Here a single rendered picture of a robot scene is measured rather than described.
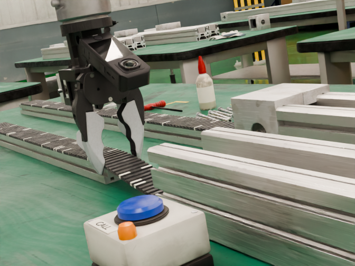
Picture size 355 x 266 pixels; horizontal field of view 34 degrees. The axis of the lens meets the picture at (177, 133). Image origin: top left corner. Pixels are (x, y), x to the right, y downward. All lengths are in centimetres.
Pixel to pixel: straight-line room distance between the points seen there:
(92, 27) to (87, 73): 6
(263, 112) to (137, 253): 35
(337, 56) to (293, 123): 181
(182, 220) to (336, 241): 12
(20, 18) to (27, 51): 67
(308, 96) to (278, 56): 287
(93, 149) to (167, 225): 35
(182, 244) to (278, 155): 15
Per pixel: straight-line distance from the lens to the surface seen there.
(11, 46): 1222
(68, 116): 146
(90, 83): 79
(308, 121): 71
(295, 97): 77
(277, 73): 364
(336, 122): 68
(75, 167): 94
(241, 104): 80
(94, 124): 80
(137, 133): 83
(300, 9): 542
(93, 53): 77
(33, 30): 1241
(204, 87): 127
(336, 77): 260
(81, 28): 79
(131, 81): 72
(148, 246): 47
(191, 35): 375
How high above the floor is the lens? 101
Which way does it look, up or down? 12 degrees down
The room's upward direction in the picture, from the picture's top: 10 degrees counter-clockwise
